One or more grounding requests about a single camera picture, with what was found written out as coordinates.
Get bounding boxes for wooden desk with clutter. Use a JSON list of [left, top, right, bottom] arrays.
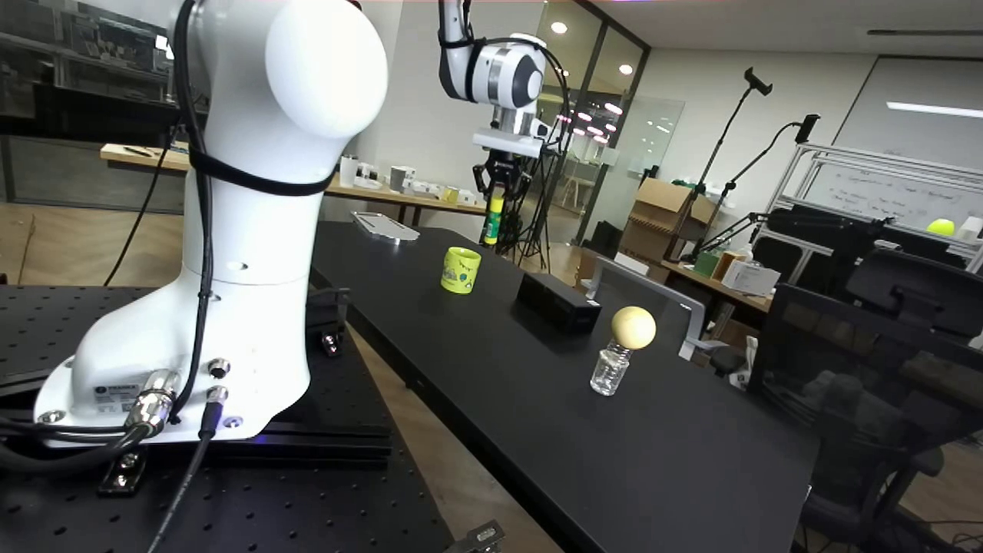
[[656, 262, 771, 312]]

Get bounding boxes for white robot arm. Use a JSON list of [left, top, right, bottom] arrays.
[[32, 0, 387, 447]]

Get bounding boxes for stacked cardboard boxes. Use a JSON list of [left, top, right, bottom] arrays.
[[619, 177, 714, 262]]

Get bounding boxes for black office chair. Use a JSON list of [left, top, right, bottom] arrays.
[[747, 248, 983, 553]]

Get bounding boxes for green yellow glue stick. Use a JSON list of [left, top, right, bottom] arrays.
[[482, 189, 504, 245]]

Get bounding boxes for yellow ball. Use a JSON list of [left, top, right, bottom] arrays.
[[611, 303, 656, 350]]

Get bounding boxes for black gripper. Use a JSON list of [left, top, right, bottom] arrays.
[[474, 149, 535, 201]]

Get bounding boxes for wooden table with black legs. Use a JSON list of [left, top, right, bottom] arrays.
[[97, 141, 490, 231]]

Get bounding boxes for yellow-green mug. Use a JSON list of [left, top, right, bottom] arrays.
[[438, 245, 482, 294]]

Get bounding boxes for clear plastic cup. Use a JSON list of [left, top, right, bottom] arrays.
[[588, 347, 630, 397]]

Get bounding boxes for black rectangular box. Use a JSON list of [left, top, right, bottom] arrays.
[[516, 274, 599, 336]]

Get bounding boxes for black optical breadboard base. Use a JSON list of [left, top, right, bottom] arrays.
[[0, 282, 458, 553]]

